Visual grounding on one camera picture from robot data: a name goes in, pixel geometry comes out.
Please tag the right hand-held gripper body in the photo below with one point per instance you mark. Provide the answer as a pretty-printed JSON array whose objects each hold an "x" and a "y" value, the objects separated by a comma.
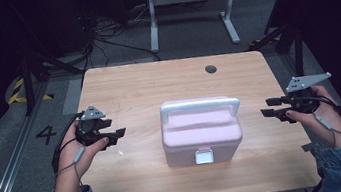
[{"x": 303, "y": 99}]

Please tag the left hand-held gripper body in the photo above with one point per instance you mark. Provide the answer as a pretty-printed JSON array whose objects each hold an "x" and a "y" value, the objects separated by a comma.
[{"x": 90, "y": 131}]

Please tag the person's left hand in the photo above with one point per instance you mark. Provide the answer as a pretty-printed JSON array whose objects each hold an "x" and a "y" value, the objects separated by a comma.
[{"x": 72, "y": 158}]

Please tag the person's right hand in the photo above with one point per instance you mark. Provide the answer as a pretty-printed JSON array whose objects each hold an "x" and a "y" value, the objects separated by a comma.
[{"x": 325, "y": 124}]

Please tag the small white scrap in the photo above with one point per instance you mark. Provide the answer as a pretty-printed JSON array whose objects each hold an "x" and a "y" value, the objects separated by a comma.
[{"x": 121, "y": 152}]

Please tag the black tripod stand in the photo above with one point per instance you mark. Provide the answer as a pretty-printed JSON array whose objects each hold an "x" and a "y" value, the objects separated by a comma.
[
  {"x": 296, "y": 44},
  {"x": 28, "y": 82}
]

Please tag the yellow black floor tape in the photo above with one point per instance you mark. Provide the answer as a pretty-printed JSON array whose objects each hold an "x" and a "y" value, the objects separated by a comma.
[{"x": 17, "y": 95}]

